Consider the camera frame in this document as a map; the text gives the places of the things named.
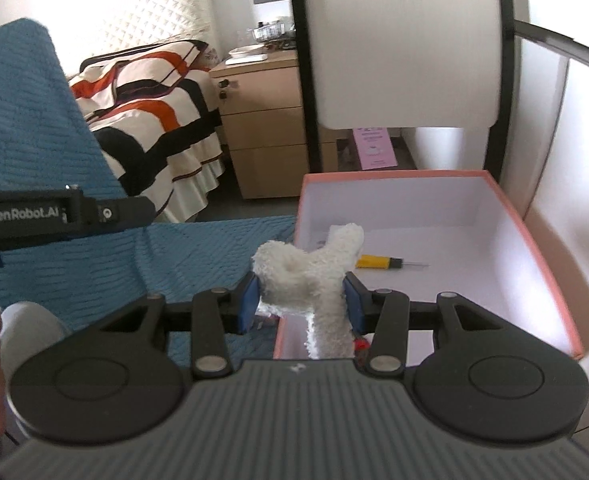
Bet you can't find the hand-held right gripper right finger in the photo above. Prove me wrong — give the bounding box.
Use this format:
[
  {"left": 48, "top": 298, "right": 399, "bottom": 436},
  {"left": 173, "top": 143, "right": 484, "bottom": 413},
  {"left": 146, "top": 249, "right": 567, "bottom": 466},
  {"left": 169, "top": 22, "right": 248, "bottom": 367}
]
[{"left": 343, "top": 274, "right": 505, "bottom": 376}]

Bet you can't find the white dish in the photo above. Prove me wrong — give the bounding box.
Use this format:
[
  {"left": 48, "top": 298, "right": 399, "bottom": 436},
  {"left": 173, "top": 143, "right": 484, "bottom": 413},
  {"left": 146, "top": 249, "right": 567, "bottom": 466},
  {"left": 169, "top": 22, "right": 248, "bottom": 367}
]
[{"left": 228, "top": 44, "right": 266, "bottom": 59}]

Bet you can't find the white quilted headboard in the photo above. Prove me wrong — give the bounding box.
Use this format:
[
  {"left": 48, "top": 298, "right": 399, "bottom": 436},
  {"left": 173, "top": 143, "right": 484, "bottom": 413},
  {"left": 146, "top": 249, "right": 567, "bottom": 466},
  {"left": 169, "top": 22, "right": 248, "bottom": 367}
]
[{"left": 87, "top": 0, "right": 215, "bottom": 61}]

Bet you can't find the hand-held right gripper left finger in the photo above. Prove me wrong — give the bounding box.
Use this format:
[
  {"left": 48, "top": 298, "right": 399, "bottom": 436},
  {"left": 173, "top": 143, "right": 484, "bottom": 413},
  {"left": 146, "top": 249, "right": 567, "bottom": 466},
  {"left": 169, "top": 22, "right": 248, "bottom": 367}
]
[{"left": 92, "top": 272, "right": 261, "bottom": 381}]

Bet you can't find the yellow screwdriver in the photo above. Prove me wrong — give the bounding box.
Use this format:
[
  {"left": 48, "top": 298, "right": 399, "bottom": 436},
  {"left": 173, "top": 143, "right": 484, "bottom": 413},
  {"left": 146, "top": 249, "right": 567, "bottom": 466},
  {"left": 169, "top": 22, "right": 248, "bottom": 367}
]
[{"left": 355, "top": 255, "right": 430, "bottom": 271}]

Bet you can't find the wooden nightstand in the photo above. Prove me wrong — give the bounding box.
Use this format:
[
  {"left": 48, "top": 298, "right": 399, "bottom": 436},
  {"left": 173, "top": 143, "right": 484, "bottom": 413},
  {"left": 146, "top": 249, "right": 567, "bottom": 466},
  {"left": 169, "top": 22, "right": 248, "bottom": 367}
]
[{"left": 208, "top": 50, "right": 340, "bottom": 200}]

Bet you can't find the pink cardboard box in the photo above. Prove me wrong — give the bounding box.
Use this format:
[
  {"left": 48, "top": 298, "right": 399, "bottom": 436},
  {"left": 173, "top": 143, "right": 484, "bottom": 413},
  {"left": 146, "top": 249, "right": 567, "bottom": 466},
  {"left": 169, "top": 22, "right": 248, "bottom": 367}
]
[{"left": 273, "top": 169, "right": 586, "bottom": 361}]

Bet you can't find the white plush toy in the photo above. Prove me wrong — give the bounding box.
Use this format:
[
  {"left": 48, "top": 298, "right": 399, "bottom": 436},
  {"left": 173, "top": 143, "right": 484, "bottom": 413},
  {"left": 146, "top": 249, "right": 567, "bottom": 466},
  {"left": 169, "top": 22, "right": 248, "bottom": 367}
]
[{"left": 252, "top": 223, "right": 365, "bottom": 361}]

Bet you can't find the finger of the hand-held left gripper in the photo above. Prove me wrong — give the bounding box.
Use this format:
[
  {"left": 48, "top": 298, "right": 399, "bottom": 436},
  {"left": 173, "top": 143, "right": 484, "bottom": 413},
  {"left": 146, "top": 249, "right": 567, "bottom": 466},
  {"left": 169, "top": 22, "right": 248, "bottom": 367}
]
[{"left": 97, "top": 196, "right": 156, "bottom": 235}]

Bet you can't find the blue textured sofa cover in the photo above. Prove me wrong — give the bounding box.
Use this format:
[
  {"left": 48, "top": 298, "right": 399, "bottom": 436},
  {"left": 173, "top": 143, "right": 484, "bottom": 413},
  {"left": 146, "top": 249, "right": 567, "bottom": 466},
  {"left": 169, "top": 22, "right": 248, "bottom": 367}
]
[{"left": 0, "top": 17, "right": 297, "bottom": 361}]

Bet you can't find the white folding chair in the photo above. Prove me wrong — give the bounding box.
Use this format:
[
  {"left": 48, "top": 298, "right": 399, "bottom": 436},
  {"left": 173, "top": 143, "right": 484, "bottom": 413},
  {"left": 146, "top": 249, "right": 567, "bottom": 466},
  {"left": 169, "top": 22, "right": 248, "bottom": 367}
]
[{"left": 287, "top": 0, "right": 589, "bottom": 183}]

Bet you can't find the pink paper bag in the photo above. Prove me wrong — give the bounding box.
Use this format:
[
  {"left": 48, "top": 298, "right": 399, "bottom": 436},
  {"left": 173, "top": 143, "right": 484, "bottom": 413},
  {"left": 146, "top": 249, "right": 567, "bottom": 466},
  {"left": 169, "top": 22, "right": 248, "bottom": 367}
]
[{"left": 351, "top": 127, "right": 399, "bottom": 171}]

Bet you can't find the striped bed blanket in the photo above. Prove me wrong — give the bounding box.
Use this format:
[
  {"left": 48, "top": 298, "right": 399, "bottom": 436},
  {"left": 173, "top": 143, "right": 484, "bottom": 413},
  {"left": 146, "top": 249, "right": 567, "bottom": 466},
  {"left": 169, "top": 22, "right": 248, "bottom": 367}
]
[{"left": 69, "top": 39, "right": 228, "bottom": 225}]

